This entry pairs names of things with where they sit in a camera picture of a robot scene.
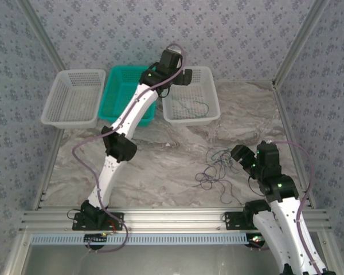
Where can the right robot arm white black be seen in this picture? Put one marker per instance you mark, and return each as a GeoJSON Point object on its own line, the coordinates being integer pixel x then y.
{"type": "Point", "coordinates": [286, 223]}

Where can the white perforated plastic basket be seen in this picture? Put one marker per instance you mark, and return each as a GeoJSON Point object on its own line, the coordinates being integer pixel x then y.
{"type": "Point", "coordinates": [189, 94]}
{"type": "Point", "coordinates": [74, 97]}

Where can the teal perforated plastic basket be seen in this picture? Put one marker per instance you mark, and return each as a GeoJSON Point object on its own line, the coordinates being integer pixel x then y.
{"type": "Point", "coordinates": [117, 94]}

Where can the black controller board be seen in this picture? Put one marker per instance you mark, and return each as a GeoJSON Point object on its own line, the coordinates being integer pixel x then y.
{"type": "Point", "coordinates": [96, 239]}
{"type": "Point", "coordinates": [256, 240]}

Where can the aluminium table side rail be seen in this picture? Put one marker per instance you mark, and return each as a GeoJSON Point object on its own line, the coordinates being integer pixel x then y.
{"type": "Point", "coordinates": [47, 169]}
{"type": "Point", "coordinates": [289, 129]}

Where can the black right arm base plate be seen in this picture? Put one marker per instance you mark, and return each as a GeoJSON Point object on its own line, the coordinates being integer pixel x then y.
{"type": "Point", "coordinates": [232, 220]}

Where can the long aluminium base rail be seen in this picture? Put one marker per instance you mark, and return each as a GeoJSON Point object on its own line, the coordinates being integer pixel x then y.
{"type": "Point", "coordinates": [175, 219]}

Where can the aluminium frame post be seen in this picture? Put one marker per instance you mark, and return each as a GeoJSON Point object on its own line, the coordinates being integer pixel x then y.
{"type": "Point", "coordinates": [39, 31]}
{"type": "Point", "coordinates": [305, 31]}

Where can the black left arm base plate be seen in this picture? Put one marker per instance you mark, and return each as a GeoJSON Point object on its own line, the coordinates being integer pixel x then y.
{"type": "Point", "coordinates": [78, 223]}

